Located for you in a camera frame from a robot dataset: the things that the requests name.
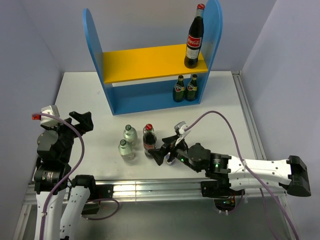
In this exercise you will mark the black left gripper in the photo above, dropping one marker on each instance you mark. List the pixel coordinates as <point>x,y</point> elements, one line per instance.
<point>85,123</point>

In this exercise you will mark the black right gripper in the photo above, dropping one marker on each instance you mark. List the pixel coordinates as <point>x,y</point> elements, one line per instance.
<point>170,142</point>

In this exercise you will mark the clear water bottle front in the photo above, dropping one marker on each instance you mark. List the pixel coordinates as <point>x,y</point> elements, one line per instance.
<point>126,151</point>

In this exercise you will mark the clear water bottle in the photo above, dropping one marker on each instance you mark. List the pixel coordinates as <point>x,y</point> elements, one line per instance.
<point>126,151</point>
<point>130,135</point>

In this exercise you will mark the tall Coca-Cola bottle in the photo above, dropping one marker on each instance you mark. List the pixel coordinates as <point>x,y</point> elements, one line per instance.
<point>195,38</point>

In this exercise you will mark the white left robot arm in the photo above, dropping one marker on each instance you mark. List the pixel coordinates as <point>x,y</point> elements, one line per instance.
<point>53,221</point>

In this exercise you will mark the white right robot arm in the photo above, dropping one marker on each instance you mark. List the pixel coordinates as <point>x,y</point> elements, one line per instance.
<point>231,175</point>

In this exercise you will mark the blue and yellow shelf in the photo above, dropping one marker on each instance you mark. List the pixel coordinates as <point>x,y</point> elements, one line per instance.
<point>143,79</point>

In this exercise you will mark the Red Bull can right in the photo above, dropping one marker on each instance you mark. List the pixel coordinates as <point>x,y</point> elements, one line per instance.
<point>169,161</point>

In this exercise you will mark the clear water bottle rear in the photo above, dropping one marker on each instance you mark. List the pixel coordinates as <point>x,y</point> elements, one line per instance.
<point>130,135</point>

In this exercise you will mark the green Perrier bottle left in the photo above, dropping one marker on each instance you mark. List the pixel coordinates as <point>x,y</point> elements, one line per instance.
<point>178,92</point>

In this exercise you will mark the green perrier bottle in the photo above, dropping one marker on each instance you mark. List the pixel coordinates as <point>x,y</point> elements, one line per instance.
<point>178,92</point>
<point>191,91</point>

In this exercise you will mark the green Perrier bottle right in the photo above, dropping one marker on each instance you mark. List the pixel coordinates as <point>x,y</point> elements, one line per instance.
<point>191,91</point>

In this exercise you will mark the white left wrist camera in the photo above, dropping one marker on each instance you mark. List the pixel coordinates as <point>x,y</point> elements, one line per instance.
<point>49,116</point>

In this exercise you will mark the aluminium frame rail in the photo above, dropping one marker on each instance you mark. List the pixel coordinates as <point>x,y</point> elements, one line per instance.
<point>145,180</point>

